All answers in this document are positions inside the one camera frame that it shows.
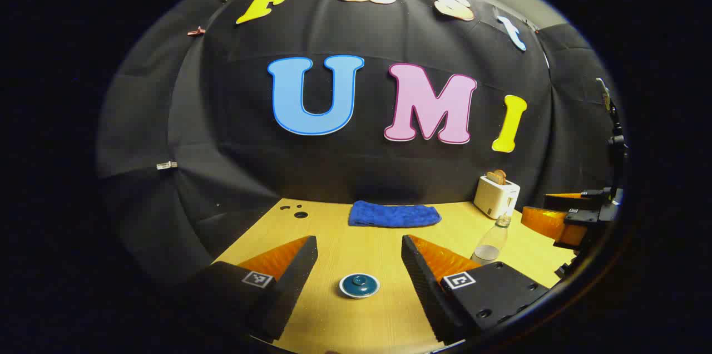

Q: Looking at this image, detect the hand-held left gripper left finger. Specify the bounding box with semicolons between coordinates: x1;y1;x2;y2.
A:
184;235;319;342

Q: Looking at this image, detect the black equipment stand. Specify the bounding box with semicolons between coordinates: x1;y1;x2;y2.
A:
596;78;628;190

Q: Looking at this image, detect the teal teacup lid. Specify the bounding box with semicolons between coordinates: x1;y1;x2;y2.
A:
343;274;378;296

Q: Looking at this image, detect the blue folded towel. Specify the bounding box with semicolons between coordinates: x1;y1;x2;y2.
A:
349;200;442;228

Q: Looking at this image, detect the clear plastic water bottle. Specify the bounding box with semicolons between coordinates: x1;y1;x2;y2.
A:
471;214;512;266

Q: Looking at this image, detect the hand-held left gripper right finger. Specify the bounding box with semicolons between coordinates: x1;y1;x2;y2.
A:
400;234;551;345

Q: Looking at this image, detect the white toaster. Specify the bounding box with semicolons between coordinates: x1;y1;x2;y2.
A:
474;175;521;220

